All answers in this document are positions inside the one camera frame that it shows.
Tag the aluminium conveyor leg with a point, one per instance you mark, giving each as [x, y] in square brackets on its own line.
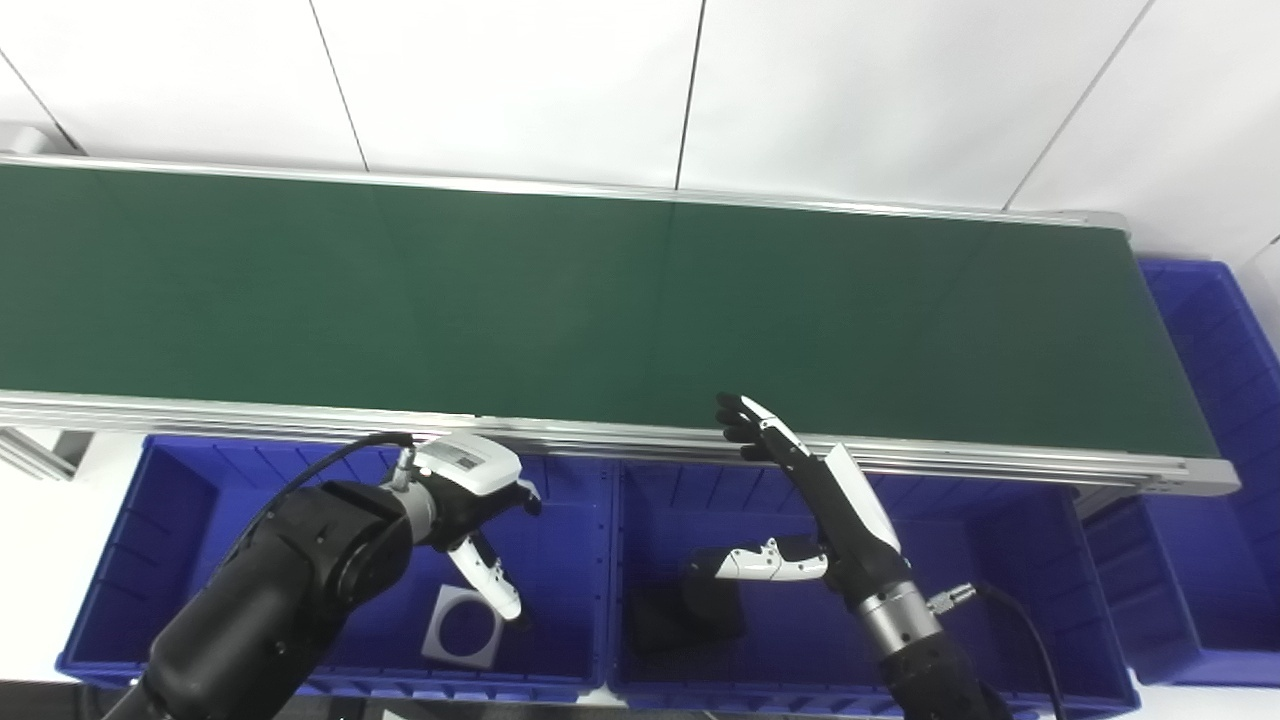
[40, 450]

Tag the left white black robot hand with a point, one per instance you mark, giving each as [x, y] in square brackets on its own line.
[470, 470]

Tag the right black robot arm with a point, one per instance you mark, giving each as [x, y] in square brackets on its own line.
[930, 670]

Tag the black part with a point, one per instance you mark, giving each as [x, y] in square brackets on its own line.
[670, 620]

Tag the blue plastic bin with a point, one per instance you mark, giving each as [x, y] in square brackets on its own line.
[180, 530]
[1200, 520]
[1000, 580]

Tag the white block with round hole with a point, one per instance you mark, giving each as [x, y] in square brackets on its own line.
[435, 655]

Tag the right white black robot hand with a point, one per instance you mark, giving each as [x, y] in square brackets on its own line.
[850, 520]

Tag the green conveyor belt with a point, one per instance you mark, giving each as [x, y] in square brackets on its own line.
[600, 310]
[250, 412]

